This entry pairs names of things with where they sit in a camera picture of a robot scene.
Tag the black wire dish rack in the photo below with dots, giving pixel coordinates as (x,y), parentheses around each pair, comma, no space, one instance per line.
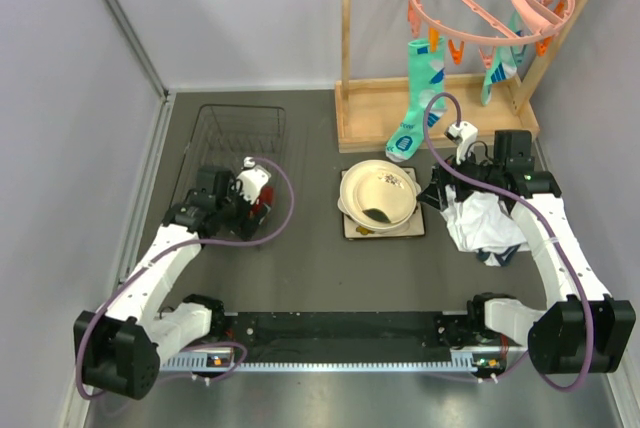
(230,155)

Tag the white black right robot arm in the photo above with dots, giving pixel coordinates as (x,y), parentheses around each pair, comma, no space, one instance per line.
(550,248)

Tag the white printed t-shirt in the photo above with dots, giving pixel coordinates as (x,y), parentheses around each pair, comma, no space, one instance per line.
(480,225)

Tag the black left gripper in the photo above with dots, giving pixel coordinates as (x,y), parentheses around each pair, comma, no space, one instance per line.
(243,227)

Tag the short green patterned sock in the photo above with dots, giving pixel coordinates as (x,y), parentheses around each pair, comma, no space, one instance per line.
(505,63)

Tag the pink round clothes hanger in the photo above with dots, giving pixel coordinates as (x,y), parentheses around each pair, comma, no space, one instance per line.
(489,25)

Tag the red floral bowl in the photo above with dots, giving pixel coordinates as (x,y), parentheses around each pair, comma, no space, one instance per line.
(264,203)

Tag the long green patterned sock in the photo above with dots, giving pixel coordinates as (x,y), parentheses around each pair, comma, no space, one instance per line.
(426,74)

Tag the cream round plate with drawing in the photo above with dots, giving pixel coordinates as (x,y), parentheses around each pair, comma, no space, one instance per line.
(378,195)

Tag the wooden stand with tray base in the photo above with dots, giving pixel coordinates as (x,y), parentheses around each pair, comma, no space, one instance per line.
(368,111)

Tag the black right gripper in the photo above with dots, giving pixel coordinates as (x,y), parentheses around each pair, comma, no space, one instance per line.
(435,193)

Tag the cream small plate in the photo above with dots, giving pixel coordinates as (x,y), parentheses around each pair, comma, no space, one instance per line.
(378,171)

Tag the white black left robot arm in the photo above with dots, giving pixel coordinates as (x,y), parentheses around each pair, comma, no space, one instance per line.
(150,288)

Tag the square floral ceramic plate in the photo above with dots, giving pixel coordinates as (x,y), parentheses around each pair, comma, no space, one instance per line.
(413,228)

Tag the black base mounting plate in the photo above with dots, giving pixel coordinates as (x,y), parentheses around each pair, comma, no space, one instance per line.
(352,337)

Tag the aluminium frame rail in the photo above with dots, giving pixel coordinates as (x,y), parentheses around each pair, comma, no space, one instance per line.
(204,366)

